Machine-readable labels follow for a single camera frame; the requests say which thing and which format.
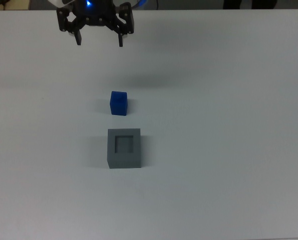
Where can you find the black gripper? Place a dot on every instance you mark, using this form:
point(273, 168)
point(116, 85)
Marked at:
point(95, 18)

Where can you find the blue block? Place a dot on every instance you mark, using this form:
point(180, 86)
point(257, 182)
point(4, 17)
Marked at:
point(118, 105)

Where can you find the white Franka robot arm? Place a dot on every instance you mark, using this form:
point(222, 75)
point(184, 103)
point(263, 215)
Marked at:
point(61, 2)

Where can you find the grey hollow cuboid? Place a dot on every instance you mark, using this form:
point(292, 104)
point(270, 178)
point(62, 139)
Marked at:
point(123, 160)

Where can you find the black shape beyond table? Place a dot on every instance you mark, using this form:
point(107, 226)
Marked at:
point(248, 3)

